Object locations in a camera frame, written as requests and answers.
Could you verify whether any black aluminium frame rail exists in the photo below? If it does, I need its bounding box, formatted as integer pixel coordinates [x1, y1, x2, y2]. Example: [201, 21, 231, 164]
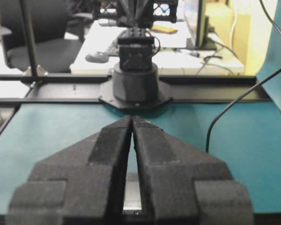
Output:
[0, 0, 272, 146]

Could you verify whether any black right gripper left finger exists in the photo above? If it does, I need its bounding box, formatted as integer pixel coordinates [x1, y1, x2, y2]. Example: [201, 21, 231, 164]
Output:
[6, 116, 132, 225]

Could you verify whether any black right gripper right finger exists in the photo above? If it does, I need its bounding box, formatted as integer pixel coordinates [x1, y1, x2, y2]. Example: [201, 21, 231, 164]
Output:
[132, 116, 254, 225]

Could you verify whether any computer monitor on desk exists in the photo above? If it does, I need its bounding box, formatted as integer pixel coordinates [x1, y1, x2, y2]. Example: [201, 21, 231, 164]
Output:
[184, 0, 216, 51]

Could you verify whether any white background desk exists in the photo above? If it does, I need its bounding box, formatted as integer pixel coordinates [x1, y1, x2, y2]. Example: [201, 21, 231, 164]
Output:
[70, 22, 245, 76]

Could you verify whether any black office chair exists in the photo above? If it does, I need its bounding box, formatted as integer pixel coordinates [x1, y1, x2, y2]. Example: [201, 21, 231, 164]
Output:
[0, 0, 92, 73]

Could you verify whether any black USB cable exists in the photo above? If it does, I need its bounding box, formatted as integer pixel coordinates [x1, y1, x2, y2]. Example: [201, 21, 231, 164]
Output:
[205, 0, 281, 153]

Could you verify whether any teal backdrop sheet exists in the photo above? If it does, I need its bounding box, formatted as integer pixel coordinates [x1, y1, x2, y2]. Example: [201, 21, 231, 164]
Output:
[257, 0, 281, 111]

